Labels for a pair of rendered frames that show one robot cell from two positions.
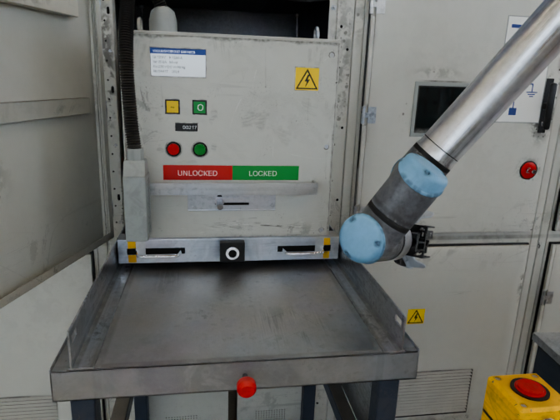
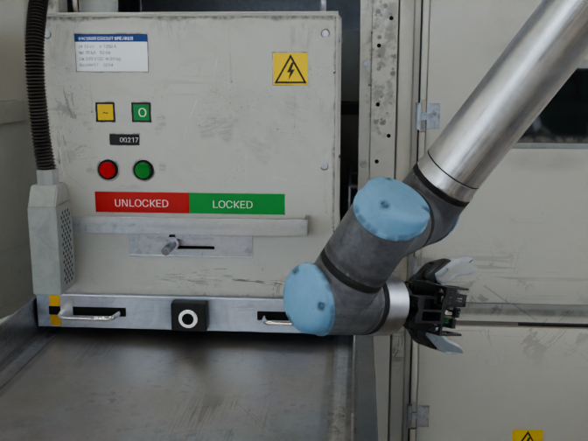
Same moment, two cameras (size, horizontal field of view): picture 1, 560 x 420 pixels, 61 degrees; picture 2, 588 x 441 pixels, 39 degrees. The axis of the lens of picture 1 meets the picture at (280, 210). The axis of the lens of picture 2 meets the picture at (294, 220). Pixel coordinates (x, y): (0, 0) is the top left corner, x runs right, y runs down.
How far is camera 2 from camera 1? 0.40 m
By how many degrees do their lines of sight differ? 14
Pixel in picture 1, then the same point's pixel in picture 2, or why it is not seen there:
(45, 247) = not seen: outside the picture
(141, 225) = (52, 273)
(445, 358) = not seen: outside the picture
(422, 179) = (378, 214)
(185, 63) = (120, 53)
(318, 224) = not seen: hidden behind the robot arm
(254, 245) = (223, 308)
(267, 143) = (236, 162)
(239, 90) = (194, 87)
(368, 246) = (311, 309)
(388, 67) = (456, 43)
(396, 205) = (346, 251)
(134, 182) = (42, 213)
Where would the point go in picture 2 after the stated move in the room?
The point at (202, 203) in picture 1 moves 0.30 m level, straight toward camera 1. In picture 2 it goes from (148, 246) to (94, 301)
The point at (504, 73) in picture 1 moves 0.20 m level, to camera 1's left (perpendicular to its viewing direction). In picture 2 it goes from (521, 59) to (360, 59)
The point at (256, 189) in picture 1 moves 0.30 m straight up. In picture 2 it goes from (217, 227) to (213, 38)
